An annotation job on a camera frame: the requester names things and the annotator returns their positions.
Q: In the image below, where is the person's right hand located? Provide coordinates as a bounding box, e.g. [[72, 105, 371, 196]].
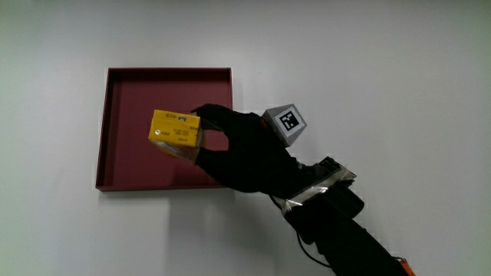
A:
[[191, 103, 358, 205]]

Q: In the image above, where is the yellow ice redtea carton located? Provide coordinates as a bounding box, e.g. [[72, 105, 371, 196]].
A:
[[147, 109, 203, 165]]

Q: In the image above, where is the dark red square tray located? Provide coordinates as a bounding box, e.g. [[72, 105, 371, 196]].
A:
[[95, 67, 234, 192]]

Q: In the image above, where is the black cable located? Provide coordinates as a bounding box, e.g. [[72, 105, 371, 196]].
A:
[[268, 194, 333, 269]]

